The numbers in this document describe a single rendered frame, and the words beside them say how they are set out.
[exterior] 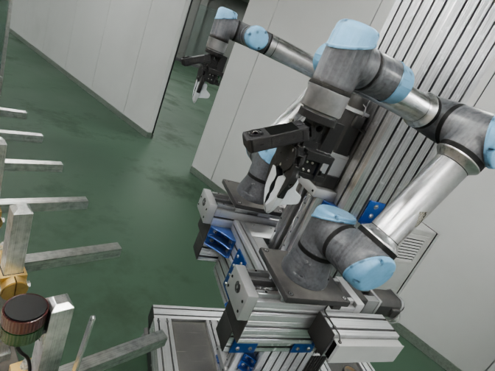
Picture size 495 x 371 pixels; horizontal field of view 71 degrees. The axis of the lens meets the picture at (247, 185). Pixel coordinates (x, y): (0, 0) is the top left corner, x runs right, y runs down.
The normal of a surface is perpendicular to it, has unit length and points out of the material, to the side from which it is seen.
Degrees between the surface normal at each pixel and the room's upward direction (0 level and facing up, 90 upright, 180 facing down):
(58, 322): 90
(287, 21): 90
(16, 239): 90
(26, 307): 0
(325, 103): 90
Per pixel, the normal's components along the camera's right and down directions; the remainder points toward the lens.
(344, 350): 0.30, 0.46
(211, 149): -0.61, 0.05
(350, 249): -0.63, -0.47
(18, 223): 0.64, 0.50
